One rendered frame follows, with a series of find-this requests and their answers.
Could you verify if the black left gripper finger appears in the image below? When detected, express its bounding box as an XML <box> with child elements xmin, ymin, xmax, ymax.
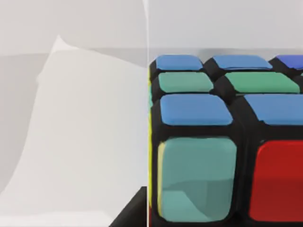
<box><xmin>109</xmin><ymin>186</ymin><xmax>149</xmax><ymax>227</ymax></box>

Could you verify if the multicoloured puzzle cube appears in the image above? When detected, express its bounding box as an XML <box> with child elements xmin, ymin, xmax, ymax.
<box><xmin>147</xmin><ymin>54</ymin><xmax>303</xmax><ymax>227</ymax></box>

